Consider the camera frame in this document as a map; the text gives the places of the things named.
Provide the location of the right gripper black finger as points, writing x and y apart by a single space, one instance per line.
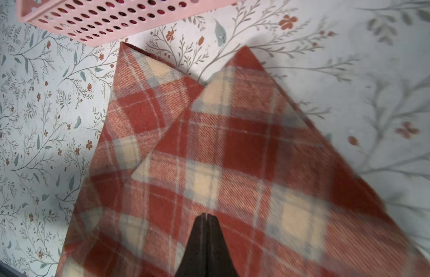
206 253

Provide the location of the red plaid skirt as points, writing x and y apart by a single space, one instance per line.
239 149

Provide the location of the floral table mat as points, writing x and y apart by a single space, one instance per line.
358 70

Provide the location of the pink plastic basket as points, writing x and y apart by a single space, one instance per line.
96 22

